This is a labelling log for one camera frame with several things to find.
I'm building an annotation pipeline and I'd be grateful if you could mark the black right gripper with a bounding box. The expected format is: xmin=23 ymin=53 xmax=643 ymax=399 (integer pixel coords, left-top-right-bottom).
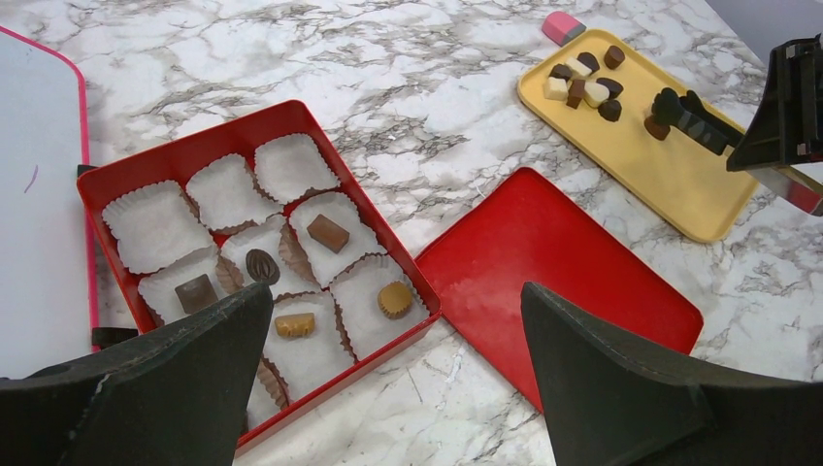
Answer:
xmin=726 ymin=35 xmax=822 ymax=172

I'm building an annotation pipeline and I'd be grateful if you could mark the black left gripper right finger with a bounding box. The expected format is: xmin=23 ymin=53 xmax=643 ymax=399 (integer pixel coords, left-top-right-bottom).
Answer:
xmin=521 ymin=283 xmax=822 ymax=465

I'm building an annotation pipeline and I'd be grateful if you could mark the pink framed whiteboard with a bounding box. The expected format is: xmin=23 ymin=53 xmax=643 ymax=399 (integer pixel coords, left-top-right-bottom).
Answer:
xmin=1 ymin=28 xmax=98 ymax=379

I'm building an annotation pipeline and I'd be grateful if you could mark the white ridged chocolate square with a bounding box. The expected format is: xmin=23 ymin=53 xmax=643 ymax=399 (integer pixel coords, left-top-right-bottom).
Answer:
xmin=583 ymin=81 xmax=610 ymax=109

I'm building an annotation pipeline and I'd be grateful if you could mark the gold round peanut cup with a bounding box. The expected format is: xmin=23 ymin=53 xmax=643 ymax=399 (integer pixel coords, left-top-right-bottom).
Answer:
xmin=377 ymin=281 xmax=413 ymax=319

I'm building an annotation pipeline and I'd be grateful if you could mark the dark smooth oval chocolate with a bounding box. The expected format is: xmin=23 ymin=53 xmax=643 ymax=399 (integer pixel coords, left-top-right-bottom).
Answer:
xmin=603 ymin=45 xmax=626 ymax=70

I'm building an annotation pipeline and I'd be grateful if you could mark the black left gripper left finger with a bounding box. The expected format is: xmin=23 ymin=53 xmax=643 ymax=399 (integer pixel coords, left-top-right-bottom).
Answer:
xmin=1 ymin=283 xmax=273 ymax=465

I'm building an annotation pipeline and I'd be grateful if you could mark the dark oval ridged chocolate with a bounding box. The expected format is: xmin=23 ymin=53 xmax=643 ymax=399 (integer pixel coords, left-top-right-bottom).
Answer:
xmin=245 ymin=249 xmax=281 ymax=286

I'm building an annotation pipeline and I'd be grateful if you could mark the caramel ridged chocolate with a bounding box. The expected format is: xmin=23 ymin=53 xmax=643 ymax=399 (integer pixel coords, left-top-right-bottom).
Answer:
xmin=274 ymin=313 xmax=315 ymax=339

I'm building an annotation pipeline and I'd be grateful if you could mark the white chocolate block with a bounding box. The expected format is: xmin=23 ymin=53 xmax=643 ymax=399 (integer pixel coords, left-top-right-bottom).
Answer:
xmin=543 ymin=77 xmax=569 ymax=102

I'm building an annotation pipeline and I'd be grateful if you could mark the red chocolate box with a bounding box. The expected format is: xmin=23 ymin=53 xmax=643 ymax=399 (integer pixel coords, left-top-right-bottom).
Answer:
xmin=78 ymin=100 xmax=441 ymax=452

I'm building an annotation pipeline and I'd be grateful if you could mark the dark square chocolate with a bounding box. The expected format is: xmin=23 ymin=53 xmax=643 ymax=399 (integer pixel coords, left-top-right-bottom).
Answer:
xmin=174 ymin=274 xmax=218 ymax=315

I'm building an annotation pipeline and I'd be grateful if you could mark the pink eraser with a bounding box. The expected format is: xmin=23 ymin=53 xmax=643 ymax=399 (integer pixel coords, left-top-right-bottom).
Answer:
xmin=541 ymin=11 xmax=587 ymax=47

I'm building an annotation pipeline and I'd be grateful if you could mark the white paper cup liner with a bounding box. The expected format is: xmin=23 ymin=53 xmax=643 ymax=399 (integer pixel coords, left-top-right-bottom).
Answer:
xmin=102 ymin=180 xmax=214 ymax=274
xmin=185 ymin=153 xmax=283 ymax=233
xmin=254 ymin=133 xmax=341 ymax=204

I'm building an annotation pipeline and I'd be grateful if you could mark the red box lid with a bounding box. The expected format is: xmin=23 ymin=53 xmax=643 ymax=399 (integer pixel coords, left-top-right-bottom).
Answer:
xmin=415 ymin=168 xmax=704 ymax=404

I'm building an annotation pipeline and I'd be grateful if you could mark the brown ridged chocolate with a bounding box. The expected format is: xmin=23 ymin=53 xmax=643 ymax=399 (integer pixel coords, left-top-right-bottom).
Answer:
xmin=643 ymin=116 xmax=671 ymax=141

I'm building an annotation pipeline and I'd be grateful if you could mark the yellow plastic tray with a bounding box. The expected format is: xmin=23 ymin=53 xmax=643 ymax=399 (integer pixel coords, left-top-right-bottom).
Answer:
xmin=516 ymin=29 xmax=757 ymax=243

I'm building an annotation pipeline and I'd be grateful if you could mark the dark leaf chocolate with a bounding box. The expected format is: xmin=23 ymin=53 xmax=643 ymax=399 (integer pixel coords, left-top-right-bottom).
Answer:
xmin=576 ymin=51 xmax=600 ymax=74

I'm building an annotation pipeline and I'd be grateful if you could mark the milk chocolate rectangle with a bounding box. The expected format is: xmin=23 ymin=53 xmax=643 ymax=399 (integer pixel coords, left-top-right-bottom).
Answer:
xmin=306 ymin=214 xmax=350 ymax=253

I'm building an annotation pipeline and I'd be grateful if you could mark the dark swirl round chocolate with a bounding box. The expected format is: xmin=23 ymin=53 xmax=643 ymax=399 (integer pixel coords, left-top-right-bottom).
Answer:
xmin=597 ymin=99 xmax=622 ymax=122

